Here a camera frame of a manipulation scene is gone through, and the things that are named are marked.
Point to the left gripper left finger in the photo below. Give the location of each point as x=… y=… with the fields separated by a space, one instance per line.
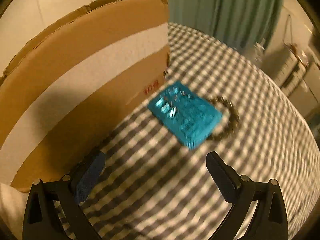
x=41 y=220

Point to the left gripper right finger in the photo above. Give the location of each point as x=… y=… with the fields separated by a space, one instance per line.
x=269 y=220

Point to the blue pill blister pack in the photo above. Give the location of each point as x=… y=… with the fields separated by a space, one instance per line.
x=190 y=118

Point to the checkered bed sheet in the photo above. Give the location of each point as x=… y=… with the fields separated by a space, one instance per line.
x=153 y=187

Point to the large cardboard box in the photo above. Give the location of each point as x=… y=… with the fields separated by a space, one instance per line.
x=75 y=81

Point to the white suitcase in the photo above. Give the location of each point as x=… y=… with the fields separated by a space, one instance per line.
x=292 y=72

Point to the clear water jug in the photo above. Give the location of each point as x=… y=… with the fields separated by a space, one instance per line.
x=255 y=52

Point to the green curtain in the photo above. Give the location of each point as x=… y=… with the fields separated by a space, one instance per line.
x=238 y=23

